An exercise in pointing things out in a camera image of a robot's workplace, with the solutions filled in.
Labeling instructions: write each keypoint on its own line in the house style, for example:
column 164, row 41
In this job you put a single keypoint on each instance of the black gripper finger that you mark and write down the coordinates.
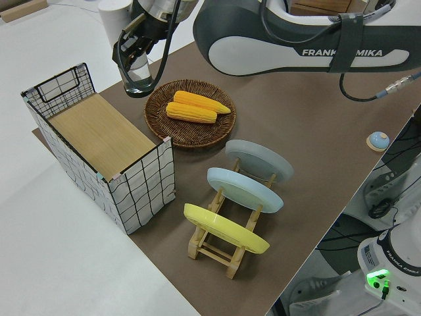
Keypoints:
column 123, row 57
column 146, row 49

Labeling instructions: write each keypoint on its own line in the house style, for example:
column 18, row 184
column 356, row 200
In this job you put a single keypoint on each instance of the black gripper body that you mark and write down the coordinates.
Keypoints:
column 149, row 33

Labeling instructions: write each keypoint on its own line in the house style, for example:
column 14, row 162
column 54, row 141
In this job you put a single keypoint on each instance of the translucent water cup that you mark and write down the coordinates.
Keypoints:
column 138, row 82

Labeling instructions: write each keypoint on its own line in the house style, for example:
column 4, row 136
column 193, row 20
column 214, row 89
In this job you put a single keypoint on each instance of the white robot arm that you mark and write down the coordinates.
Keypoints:
column 246, row 49

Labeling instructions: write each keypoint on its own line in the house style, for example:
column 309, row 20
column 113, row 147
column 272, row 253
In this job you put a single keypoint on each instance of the yellow corn cob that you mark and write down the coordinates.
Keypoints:
column 190, row 113
column 197, row 100

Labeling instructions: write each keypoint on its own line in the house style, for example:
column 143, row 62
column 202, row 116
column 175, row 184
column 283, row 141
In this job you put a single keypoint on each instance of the round wicker basket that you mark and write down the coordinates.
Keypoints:
column 158, row 121

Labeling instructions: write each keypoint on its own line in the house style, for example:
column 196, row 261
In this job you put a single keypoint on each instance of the light wooden plank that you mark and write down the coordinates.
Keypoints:
column 19, row 11

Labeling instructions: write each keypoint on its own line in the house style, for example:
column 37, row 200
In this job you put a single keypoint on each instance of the grey plate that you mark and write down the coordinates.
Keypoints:
column 260, row 159

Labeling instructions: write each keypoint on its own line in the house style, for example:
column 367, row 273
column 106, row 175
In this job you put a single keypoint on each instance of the wooden cabinet box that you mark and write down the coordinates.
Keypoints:
column 315, row 6

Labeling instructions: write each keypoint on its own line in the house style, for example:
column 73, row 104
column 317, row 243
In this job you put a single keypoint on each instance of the light blue plate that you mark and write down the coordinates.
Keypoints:
column 243, row 189

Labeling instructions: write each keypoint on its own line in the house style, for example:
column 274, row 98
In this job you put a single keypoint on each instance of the brown table mat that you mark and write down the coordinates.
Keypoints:
column 296, row 131

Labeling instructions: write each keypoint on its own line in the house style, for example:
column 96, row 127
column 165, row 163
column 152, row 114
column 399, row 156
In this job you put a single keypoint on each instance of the yellow plate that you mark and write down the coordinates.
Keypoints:
column 223, row 227

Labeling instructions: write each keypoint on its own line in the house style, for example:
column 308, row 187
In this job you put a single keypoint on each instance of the wooden plate rack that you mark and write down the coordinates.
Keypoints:
column 213, row 253

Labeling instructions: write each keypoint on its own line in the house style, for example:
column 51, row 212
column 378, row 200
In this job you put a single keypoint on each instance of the blue dome bell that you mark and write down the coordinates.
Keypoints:
column 378, row 141

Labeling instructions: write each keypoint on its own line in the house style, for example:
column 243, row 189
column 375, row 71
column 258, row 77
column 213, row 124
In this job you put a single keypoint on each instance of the white cylinder post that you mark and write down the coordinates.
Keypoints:
column 110, row 19

